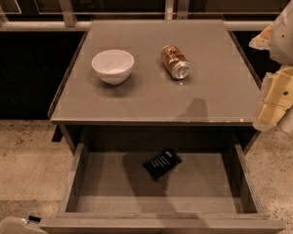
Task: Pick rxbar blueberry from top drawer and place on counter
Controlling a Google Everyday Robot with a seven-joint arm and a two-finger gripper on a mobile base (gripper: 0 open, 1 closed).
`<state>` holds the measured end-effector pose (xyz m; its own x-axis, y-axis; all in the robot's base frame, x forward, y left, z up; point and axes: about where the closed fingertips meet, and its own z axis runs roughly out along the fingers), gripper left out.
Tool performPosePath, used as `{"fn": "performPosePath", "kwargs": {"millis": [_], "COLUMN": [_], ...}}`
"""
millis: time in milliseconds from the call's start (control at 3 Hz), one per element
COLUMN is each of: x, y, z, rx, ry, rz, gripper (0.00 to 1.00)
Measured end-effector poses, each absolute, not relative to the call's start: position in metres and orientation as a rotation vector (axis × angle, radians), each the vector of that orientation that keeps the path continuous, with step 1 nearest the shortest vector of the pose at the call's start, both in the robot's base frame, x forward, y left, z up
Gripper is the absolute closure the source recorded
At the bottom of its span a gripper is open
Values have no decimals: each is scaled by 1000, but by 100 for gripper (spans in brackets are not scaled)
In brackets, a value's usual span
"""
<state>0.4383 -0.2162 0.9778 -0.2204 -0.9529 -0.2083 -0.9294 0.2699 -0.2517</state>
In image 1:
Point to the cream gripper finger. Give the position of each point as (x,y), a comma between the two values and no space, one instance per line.
(263,40)
(276,98)

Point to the dark blue rxbar wrapper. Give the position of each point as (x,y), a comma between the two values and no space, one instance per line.
(161,164)

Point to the white plastic robot base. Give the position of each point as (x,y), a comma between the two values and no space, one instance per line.
(16,225)

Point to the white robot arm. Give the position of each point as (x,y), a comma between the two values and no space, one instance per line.
(281,49)

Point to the grey cabinet with counter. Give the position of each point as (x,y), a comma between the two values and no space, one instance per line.
(221,89)

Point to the open grey wooden drawer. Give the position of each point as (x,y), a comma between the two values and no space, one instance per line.
(208,193)

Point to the gold soda can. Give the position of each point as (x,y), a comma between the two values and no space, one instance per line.
(175,62)

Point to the white ceramic bowl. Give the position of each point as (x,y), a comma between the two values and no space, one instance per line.
(113,66)

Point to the metal railing frame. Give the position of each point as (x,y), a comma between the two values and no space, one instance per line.
(53,15)

